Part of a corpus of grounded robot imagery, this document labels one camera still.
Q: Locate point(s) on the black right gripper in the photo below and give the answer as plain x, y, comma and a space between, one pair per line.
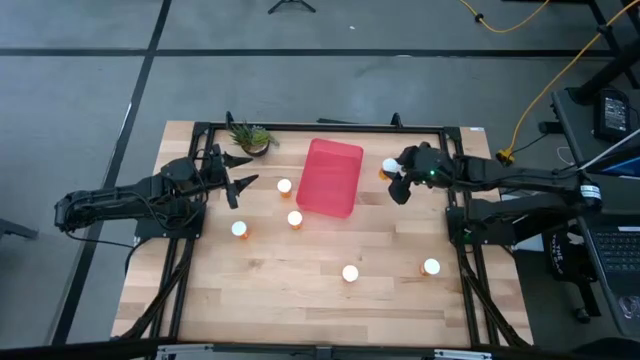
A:
430, 165

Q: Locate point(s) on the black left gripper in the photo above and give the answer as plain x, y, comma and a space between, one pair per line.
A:
215, 172

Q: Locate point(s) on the orange pill bottle white cap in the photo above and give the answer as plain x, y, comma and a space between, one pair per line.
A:
295, 218
350, 273
239, 228
431, 266
284, 186
389, 166

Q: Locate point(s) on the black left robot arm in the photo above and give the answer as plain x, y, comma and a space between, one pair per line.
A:
125, 197

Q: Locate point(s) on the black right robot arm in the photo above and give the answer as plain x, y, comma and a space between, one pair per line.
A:
525, 175

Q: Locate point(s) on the pink plastic basket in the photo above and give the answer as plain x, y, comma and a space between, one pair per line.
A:
330, 180

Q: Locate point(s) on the small potted green plant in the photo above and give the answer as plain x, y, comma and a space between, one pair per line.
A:
252, 137

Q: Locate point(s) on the black tripod legs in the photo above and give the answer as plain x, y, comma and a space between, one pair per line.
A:
291, 3

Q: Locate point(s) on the dark grey desk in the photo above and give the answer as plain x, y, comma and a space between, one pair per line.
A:
582, 125

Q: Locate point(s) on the black power adapter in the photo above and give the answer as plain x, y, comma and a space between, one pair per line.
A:
612, 115

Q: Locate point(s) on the black laptop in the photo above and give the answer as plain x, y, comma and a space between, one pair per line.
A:
617, 250

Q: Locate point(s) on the black stand base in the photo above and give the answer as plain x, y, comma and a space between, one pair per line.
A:
610, 70

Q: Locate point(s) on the grey furniture foot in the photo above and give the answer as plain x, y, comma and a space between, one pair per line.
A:
15, 229

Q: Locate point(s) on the black aluminium table frame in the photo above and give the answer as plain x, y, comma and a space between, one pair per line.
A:
300, 126

